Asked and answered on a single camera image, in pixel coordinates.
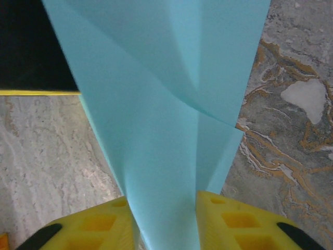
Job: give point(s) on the orange toy block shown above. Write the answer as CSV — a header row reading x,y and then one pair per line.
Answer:
x,y
3,242

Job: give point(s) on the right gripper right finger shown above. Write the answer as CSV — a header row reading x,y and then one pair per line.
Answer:
x,y
247,226

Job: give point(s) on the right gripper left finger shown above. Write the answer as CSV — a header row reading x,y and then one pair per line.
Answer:
x,y
78,229

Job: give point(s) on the teal paper sheet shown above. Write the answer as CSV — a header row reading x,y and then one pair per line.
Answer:
x,y
156,104

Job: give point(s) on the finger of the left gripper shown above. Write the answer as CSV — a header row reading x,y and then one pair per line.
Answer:
x,y
26,52

